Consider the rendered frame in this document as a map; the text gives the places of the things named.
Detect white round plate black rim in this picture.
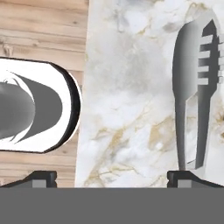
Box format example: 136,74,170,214
0,57,82,154

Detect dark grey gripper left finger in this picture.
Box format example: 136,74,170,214
1,171,58,189

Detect grey metal tongs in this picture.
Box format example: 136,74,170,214
171,18,224,172

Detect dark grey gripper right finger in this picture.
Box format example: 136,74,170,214
166,170,224,189

